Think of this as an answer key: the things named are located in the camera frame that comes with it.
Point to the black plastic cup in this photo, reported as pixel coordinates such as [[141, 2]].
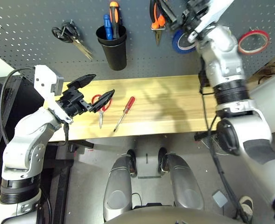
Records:
[[115, 58]]

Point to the grey perforated pegboard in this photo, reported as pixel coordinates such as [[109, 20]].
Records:
[[34, 46]]

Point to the black table support bar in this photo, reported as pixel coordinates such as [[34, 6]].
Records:
[[81, 144]]

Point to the red tape roll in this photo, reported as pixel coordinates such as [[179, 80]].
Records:
[[251, 53]]

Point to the bystander white black sneaker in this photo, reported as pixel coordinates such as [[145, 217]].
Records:
[[245, 205]]

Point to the silver left robot leg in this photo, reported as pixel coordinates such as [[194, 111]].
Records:
[[118, 182]]

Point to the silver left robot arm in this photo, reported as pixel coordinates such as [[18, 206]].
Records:
[[25, 144]]

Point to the white machine housing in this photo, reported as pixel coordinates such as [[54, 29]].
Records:
[[268, 102]]

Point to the blue tape roll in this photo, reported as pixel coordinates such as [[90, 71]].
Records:
[[174, 44]]

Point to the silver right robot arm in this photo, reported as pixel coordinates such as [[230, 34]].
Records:
[[223, 63]]

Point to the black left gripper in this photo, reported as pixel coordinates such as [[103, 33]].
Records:
[[72, 102]]

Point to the black side cabinet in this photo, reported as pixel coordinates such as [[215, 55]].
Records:
[[11, 144]]

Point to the silver robot leg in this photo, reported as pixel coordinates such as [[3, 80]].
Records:
[[184, 182], [118, 182]]

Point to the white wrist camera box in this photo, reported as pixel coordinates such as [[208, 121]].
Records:
[[42, 79], [214, 16]]

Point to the grey robot torso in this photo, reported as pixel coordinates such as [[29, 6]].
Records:
[[174, 217]]

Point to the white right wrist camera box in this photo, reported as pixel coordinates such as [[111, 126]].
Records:
[[214, 16]]

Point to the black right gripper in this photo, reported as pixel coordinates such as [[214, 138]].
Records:
[[191, 14]]

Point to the silver right robot leg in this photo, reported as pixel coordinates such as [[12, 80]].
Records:
[[184, 182]]

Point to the long grey floor tape strip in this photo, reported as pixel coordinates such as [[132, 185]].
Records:
[[149, 177]]

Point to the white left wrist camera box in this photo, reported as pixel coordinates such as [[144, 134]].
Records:
[[42, 79]]

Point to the orange black needle-nose pliers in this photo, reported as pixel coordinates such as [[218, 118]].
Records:
[[161, 22]]

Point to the grey square floor pad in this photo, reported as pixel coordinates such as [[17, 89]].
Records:
[[220, 199]]

